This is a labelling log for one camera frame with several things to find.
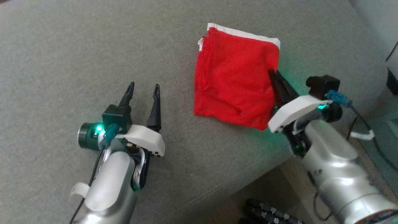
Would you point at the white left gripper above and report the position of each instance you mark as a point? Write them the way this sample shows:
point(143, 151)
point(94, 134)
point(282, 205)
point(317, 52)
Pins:
point(146, 138)

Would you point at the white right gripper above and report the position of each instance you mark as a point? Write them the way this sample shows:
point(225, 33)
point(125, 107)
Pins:
point(295, 110)

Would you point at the red garment white trim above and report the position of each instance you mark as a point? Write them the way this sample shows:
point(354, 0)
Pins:
point(233, 77)

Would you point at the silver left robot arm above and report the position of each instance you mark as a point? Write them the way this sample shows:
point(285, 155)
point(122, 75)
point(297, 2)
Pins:
point(112, 180)

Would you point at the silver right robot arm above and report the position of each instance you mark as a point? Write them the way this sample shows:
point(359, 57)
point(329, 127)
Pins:
point(335, 168)

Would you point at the grey fabric sofa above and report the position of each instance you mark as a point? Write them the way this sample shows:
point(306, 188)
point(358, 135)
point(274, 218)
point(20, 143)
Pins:
point(93, 46)

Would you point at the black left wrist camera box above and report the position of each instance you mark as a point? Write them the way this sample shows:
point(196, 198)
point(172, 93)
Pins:
point(116, 118)

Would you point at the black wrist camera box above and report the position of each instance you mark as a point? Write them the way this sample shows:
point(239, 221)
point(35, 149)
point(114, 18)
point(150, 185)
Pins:
point(116, 118)
point(323, 85)

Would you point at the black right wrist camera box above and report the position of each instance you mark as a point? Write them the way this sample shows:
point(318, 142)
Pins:
point(323, 85)

